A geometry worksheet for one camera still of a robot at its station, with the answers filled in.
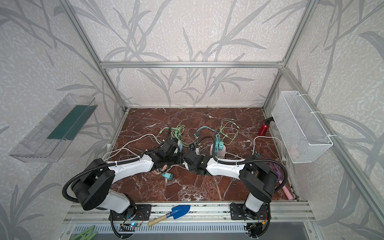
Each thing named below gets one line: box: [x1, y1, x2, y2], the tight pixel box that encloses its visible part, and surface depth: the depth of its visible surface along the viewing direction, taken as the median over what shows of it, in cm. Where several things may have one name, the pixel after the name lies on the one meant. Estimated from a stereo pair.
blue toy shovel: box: [147, 204, 191, 227], surface depth 75 cm
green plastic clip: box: [72, 225, 97, 240], surface depth 69 cm
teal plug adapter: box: [162, 172, 174, 181], surface depth 84 cm
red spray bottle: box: [259, 116, 275, 136], surface depth 98 cm
